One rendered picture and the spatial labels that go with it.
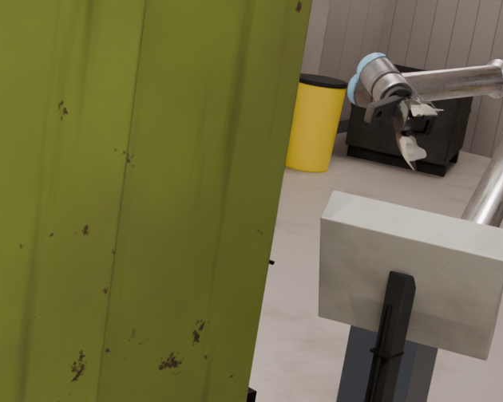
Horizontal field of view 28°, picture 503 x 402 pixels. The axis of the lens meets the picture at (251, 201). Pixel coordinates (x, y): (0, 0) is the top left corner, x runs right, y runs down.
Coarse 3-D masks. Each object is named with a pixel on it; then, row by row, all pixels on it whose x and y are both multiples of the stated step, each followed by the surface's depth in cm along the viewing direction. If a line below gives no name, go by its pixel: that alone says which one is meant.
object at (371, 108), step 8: (392, 96) 239; (368, 104) 233; (376, 104) 233; (384, 104) 234; (392, 104) 237; (368, 112) 233; (376, 112) 233; (384, 112) 236; (392, 112) 239; (368, 120) 234; (376, 120) 235
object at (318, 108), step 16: (304, 80) 733; (320, 80) 742; (336, 80) 756; (304, 96) 735; (320, 96) 732; (336, 96) 736; (304, 112) 738; (320, 112) 736; (336, 112) 743; (304, 128) 741; (320, 128) 740; (336, 128) 752; (304, 144) 744; (320, 144) 745; (288, 160) 754; (304, 160) 747; (320, 160) 750
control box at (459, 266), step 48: (336, 192) 187; (336, 240) 185; (384, 240) 180; (432, 240) 177; (480, 240) 177; (336, 288) 193; (384, 288) 188; (432, 288) 184; (480, 288) 179; (432, 336) 192; (480, 336) 188
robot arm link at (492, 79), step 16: (496, 64) 295; (352, 80) 271; (416, 80) 275; (432, 80) 278; (448, 80) 281; (464, 80) 284; (480, 80) 288; (496, 80) 291; (352, 96) 270; (368, 96) 264; (432, 96) 279; (448, 96) 283; (464, 96) 288; (496, 96) 297
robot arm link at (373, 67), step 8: (368, 56) 253; (376, 56) 252; (384, 56) 252; (360, 64) 253; (368, 64) 250; (376, 64) 249; (384, 64) 248; (392, 64) 251; (360, 72) 252; (368, 72) 249; (376, 72) 247; (384, 72) 246; (392, 72) 246; (360, 80) 254; (368, 80) 248; (376, 80) 246; (368, 88) 249
